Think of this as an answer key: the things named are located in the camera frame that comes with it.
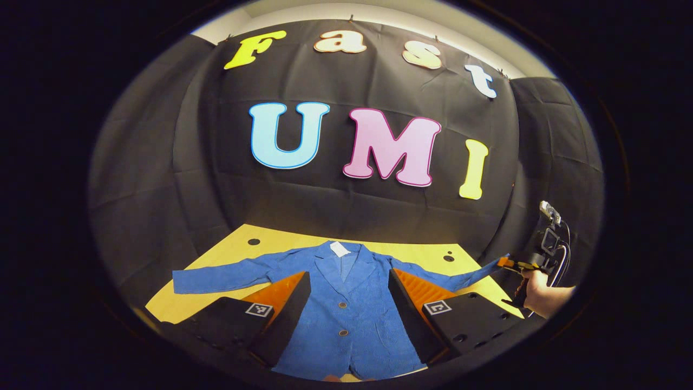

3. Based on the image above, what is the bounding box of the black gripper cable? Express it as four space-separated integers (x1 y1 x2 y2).
547 219 572 288

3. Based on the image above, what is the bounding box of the black backdrop cloth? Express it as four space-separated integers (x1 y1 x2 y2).
89 19 604 320

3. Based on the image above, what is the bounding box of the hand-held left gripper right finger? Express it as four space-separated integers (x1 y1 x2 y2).
388 268 545 365

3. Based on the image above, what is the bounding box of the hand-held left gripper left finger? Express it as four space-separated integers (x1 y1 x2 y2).
160 271 312 369

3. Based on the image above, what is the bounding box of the blue jacket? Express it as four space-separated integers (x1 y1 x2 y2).
172 240 512 382

